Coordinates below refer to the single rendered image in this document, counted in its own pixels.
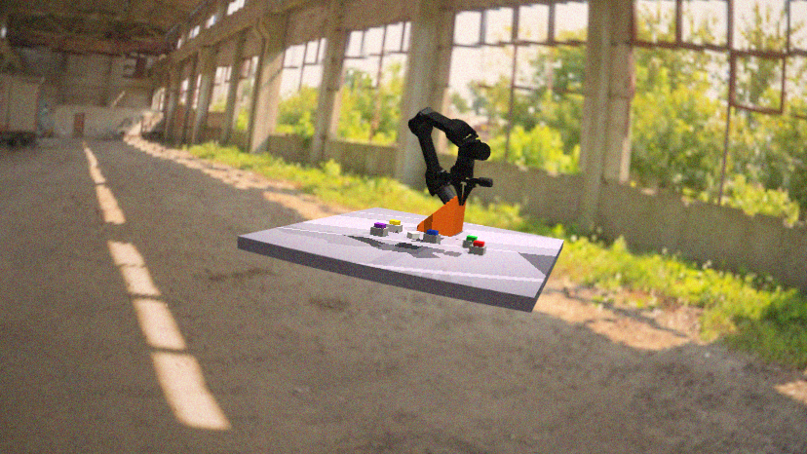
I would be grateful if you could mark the yellow button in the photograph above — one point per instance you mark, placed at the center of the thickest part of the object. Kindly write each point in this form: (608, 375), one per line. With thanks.
(395, 226)

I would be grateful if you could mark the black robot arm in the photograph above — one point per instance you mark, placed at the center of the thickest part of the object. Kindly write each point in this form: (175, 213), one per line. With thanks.
(456, 130)

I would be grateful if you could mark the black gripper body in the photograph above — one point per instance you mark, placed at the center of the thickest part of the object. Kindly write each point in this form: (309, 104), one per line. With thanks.
(481, 181)

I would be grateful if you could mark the red button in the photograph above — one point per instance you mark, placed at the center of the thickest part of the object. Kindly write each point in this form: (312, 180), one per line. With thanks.
(477, 248)

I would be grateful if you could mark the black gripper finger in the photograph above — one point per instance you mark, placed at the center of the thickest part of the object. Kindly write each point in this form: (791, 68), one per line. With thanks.
(458, 190)
(467, 190)

